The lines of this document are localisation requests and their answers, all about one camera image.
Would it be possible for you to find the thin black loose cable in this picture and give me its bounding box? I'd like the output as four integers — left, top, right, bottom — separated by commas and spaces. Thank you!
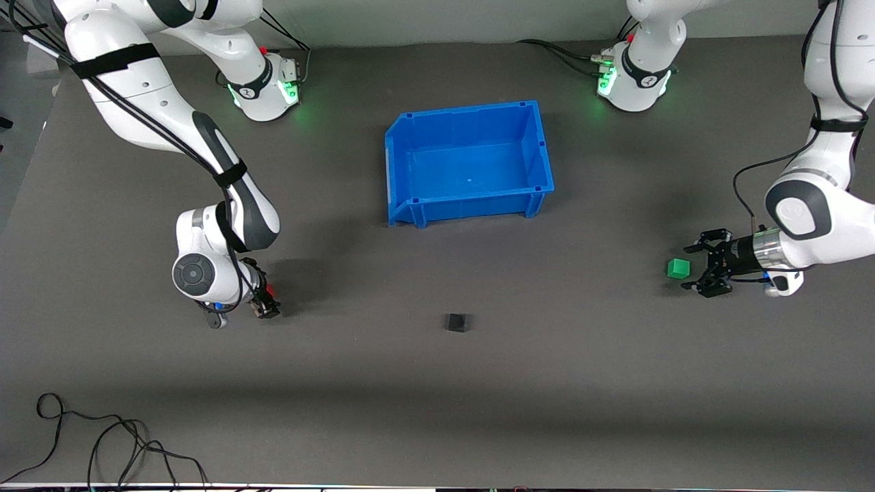
87, 418, 209, 490
0, 393, 151, 487

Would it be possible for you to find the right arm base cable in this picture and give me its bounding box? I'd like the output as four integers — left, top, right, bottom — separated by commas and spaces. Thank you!
254, 10, 312, 88

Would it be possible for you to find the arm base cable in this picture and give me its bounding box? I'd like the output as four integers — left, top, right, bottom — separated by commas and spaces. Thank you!
254, 10, 312, 88
516, 39, 609, 77

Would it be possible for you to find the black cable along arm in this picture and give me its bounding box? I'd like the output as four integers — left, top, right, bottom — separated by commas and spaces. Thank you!
7, 0, 274, 315
733, 0, 869, 236

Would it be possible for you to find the dark grey table mat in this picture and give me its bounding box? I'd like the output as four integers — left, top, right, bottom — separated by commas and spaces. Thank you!
0, 27, 875, 489

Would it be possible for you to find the black cable along right arm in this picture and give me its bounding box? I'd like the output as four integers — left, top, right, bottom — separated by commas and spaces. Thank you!
7, 0, 274, 315

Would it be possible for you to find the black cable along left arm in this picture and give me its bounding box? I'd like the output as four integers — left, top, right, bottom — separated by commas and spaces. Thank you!
733, 0, 869, 236

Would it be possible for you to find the blue plastic storage bin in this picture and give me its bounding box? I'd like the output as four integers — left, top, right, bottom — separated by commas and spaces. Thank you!
384, 100, 555, 228

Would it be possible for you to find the left arm base cable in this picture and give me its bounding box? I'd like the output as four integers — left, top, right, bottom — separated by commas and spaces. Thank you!
516, 39, 609, 77

